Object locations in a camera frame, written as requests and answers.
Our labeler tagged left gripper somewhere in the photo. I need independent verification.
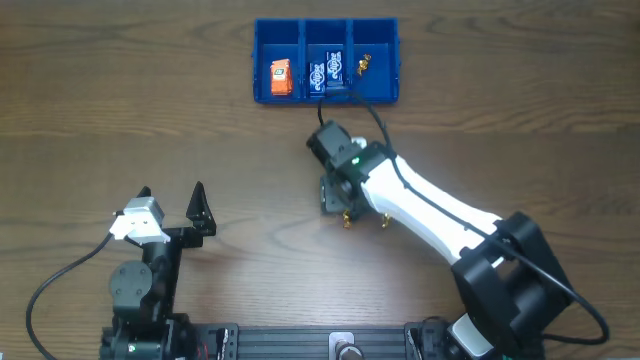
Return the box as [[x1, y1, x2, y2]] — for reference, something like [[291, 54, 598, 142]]
[[135, 180, 218, 249]]

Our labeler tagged orange candy box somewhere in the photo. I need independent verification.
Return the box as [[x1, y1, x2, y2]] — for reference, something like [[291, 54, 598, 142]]
[[269, 58, 295, 97]]

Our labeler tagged blue candy pack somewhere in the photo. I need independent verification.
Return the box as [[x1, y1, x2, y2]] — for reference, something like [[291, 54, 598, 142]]
[[308, 60, 327, 95], [325, 49, 345, 87]]

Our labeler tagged blue tray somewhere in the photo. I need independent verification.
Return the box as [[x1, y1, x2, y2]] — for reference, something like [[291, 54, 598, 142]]
[[252, 17, 402, 105]]

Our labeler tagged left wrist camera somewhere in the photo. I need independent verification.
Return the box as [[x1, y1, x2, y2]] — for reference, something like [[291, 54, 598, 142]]
[[108, 195, 172, 246]]

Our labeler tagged mounting rail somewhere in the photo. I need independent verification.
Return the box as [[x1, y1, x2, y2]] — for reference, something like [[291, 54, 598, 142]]
[[197, 322, 451, 360]]

